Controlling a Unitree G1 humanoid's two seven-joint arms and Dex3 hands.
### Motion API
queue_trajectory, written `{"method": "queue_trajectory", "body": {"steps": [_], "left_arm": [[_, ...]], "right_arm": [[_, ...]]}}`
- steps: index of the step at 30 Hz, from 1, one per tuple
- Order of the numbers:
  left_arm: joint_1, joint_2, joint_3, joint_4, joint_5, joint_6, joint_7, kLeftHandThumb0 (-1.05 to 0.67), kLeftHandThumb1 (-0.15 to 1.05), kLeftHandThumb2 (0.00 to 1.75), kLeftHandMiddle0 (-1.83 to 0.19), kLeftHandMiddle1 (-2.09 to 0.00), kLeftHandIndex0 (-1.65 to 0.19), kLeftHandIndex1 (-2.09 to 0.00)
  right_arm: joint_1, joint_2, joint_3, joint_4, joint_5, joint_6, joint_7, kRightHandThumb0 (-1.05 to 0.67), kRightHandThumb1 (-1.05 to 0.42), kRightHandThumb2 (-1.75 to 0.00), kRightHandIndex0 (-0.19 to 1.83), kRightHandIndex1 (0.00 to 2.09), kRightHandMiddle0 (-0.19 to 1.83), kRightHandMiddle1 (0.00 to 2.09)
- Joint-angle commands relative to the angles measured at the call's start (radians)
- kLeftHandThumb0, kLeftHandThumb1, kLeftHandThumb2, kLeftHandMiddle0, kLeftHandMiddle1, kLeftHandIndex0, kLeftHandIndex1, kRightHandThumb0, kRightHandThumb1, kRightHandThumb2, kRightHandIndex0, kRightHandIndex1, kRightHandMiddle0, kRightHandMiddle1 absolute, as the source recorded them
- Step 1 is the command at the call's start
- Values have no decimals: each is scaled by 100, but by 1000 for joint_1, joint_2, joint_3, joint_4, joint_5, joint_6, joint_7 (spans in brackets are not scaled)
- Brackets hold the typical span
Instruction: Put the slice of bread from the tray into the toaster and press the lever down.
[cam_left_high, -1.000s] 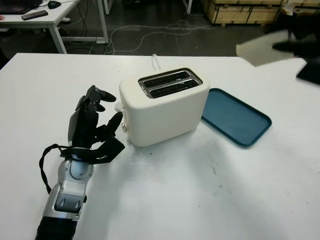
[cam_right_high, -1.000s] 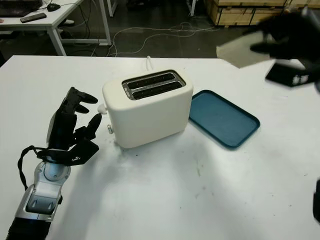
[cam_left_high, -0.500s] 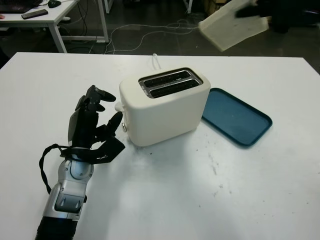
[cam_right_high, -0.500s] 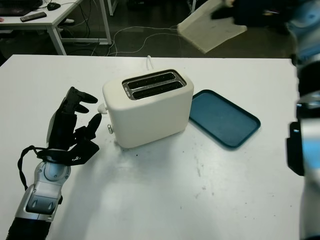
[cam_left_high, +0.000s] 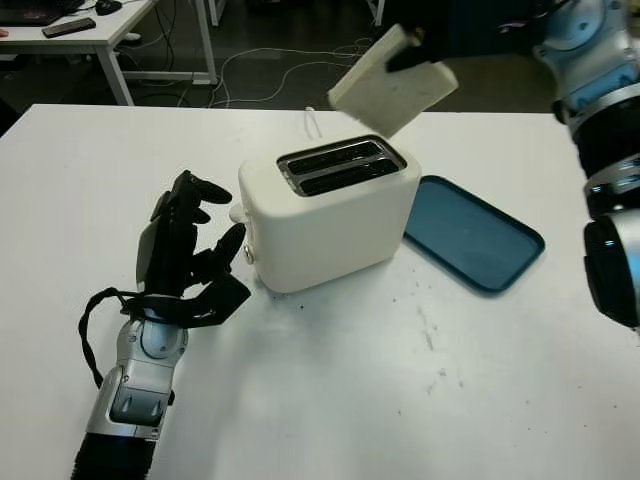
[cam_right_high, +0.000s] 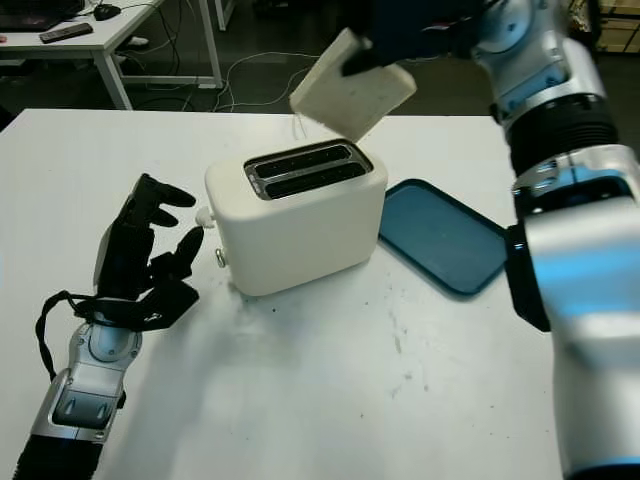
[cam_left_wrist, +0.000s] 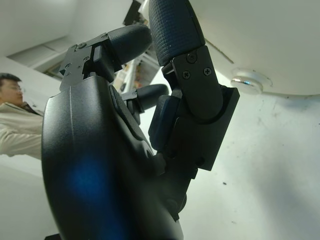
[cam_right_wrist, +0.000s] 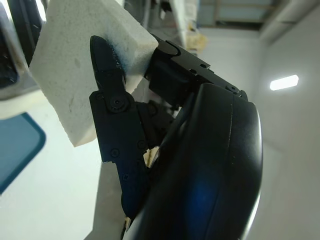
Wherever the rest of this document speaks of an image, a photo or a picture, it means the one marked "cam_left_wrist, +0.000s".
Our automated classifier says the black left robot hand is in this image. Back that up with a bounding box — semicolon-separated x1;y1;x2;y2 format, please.
41;0;241;240

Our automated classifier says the person in beige jacket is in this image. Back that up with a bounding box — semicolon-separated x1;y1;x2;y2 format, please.
0;72;46;161

